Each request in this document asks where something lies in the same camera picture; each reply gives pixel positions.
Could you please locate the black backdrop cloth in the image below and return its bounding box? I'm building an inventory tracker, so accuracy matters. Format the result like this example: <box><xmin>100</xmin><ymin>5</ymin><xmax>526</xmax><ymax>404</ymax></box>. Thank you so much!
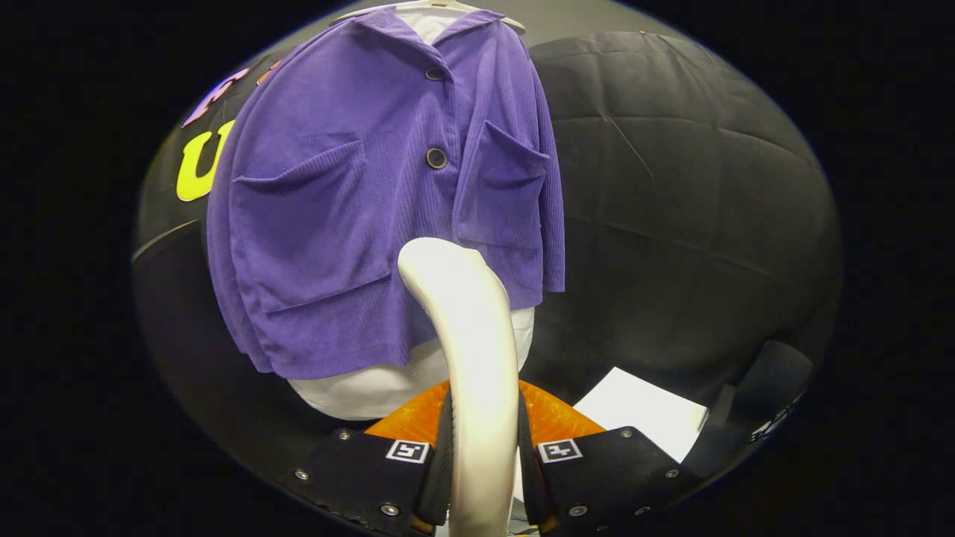
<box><xmin>134</xmin><ymin>30</ymin><xmax>844</xmax><ymax>448</ymax></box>

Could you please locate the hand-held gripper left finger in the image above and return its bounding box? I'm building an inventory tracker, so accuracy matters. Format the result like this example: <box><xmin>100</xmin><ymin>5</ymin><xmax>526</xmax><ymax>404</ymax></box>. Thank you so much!
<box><xmin>275</xmin><ymin>380</ymin><xmax>456</xmax><ymax>536</ymax></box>

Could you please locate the white shirt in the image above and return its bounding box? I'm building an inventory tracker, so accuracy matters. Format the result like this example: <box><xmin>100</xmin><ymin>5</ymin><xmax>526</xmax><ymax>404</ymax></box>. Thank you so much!
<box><xmin>287</xmin><ymin>6</ymin><xmax>536</xmax><ymax>420</ymax></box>

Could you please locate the purple corduroy jacket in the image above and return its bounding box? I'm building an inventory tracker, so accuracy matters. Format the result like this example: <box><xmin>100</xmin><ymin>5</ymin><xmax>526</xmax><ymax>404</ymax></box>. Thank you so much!
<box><xmin>206</xmin><ymin>7</ymin><xmax>566</xmax><ymax>380</ymax></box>

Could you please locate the white clothes hanger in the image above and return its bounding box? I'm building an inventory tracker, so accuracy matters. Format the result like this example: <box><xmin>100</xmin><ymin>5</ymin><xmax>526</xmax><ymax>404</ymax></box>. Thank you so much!
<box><xmin>332</xmin><ymin>0</ymin><xmax>527</xmax><ymax>34</ymax></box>

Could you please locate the white paper sheet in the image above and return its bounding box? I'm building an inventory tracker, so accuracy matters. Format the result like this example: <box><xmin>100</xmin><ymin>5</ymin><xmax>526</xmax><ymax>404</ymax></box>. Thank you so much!
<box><xmin>573</xmin><ymin>367</ymin><xmax>708</xmax><ymax>463</ymax></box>

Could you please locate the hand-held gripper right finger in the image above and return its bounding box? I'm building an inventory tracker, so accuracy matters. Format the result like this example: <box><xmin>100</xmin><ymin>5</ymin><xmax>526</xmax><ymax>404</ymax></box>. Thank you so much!
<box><xmin>519</xmin><ymin>380</ymin><xmax>702</xmax><ymax>534</ymax></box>

